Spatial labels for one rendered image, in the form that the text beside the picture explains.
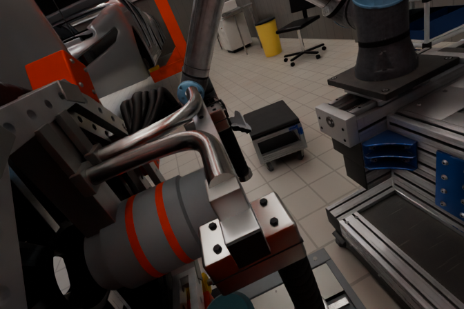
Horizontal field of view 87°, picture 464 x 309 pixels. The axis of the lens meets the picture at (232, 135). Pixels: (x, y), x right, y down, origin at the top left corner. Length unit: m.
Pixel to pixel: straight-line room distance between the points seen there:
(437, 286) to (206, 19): 0.99
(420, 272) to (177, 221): 0.84
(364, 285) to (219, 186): 1.11
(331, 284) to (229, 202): 1.01
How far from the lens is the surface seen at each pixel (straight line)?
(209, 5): 0.67
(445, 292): 1.03
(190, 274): 0.69
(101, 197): 0.42
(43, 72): 0.56
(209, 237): 0.25
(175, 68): 3.95
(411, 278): 1.04
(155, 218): 0.40
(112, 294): 0.57
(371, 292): 1.27
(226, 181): 0.21
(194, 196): 0.39
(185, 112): 0.40
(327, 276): 1.21
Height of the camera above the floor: 1.13
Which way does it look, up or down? 27 degrees down
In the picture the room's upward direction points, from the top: 23 degrees counter-clockwise
